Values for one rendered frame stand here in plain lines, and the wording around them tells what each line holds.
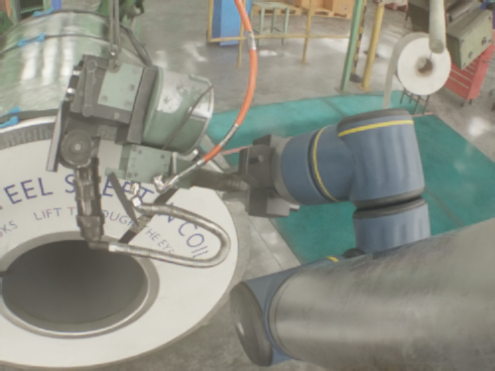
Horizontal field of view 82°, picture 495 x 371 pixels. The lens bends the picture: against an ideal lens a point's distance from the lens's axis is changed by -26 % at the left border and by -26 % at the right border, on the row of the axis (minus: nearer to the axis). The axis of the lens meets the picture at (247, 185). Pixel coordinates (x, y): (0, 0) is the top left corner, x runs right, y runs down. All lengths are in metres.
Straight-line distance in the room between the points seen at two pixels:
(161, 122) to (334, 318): 0.44
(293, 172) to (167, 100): 0.22
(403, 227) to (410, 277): 0.26
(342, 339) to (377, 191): 0.24
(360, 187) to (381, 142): 0.06
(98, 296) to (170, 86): 0.99
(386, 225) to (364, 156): 0.08
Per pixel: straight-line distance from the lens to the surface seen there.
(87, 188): 0.65
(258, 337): 0.36
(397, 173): 0.43
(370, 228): 0.44
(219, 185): 0.68
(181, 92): 0.60
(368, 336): 0.20
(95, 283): 1.46
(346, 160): 0.45
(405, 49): 0.87
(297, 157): 0.51
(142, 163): 0.60
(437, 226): 2.82
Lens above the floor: 1.69
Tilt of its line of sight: 40 degrees down
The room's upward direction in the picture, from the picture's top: 6 degrees clockwise
